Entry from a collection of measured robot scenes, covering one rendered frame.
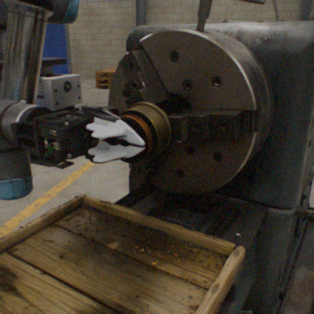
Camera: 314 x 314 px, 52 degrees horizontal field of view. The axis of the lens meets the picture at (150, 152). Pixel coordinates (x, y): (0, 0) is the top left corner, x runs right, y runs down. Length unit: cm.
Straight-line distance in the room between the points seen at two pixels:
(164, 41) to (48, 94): 46
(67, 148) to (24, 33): 32
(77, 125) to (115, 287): 24
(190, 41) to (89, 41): 1144
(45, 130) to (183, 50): 27
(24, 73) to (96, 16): 1116
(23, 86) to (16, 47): 8
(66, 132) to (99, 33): 1137
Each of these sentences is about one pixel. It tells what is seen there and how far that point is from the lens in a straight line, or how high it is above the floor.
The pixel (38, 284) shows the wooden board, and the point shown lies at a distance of 53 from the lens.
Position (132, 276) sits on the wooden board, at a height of 88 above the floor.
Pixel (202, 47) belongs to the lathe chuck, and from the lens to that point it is 57.
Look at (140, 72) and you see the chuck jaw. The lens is 58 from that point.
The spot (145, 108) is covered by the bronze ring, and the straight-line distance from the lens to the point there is 50.
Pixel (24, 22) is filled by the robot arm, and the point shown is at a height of 125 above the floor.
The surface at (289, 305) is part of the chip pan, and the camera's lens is 103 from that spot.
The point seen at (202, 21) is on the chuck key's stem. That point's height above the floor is 125.
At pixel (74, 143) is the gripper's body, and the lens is 49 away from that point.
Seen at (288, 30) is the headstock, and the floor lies 124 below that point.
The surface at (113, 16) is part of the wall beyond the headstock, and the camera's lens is 1161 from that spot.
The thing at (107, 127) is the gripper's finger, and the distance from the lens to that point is 47.
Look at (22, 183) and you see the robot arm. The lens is 67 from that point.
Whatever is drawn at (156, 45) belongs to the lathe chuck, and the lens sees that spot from 61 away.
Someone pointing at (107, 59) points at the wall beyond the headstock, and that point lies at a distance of 1172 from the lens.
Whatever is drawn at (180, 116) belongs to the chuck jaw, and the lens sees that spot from 52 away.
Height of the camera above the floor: 122
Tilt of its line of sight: 20 degrees down
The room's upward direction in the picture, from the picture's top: straight up
